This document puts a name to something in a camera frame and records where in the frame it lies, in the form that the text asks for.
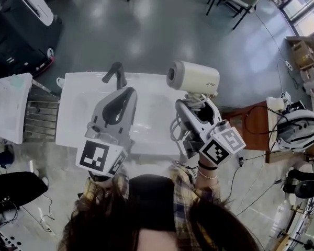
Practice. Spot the small white cup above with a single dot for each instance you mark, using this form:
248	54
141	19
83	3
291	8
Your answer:
60	82

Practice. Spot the black wheeled machine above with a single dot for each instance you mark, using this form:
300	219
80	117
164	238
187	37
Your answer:
13	43

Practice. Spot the white sink counter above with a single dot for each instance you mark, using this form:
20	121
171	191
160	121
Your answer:
68	124

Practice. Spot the white packets with red labels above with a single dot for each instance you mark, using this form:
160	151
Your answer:
312	81

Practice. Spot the white power strip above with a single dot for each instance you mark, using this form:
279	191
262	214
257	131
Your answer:
288	64

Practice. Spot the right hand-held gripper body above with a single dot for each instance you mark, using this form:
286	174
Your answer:
219	145

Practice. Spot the black faucet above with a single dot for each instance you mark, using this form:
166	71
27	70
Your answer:
117	73

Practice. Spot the white perforated board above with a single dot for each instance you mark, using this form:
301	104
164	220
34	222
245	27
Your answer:
23	234

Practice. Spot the plaid shirt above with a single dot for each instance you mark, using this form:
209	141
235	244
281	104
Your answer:
183	184

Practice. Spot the metal rack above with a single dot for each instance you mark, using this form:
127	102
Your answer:
40	114

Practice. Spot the black wrist band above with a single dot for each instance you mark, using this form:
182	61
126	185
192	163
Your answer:
208	168

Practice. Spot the person's right forearm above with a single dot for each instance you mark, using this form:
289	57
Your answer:
206	172

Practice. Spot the pale green cloth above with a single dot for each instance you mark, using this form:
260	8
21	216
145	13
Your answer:
17	80

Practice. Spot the white gripper device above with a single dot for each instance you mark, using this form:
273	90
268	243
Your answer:
277	103

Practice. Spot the black office chair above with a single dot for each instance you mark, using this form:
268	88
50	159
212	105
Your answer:
306	184

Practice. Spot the cardboard box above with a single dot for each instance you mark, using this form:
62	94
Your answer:
302	52

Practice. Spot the black power adapter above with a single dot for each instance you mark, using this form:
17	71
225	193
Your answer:
241	161

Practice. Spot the black stool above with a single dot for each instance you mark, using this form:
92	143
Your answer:
13	189

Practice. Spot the black undershirt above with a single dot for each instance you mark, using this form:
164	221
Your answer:
151	197

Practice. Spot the window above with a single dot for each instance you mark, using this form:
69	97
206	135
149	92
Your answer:
306	4

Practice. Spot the white headset device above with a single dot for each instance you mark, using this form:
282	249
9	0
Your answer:
301	132

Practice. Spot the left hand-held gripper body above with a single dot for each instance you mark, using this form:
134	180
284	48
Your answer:
104	140

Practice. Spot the white machine cover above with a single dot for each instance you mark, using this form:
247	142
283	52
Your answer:
39	6

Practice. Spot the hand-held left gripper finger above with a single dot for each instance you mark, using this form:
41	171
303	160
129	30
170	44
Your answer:
99	108
133	106

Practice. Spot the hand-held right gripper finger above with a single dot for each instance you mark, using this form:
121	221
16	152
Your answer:
216	115
189	119

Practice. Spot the wooden table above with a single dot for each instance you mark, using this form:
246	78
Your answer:
256	137

